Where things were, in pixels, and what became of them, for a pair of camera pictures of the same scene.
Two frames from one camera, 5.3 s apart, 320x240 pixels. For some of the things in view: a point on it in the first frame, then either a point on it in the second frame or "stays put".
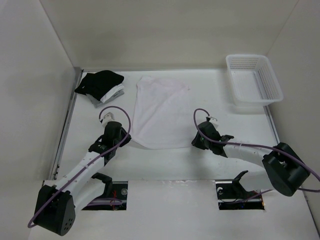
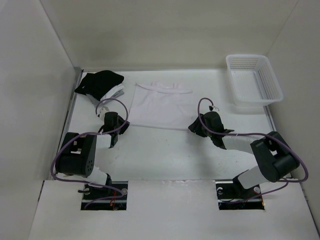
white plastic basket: x=254 y=81 stays put
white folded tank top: x=110 y=94 stays put
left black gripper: x=125 y=141 -> x=124 y=127
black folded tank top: x=97 y=83 stays put
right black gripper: x=196 y=143 -> x=195 y=127
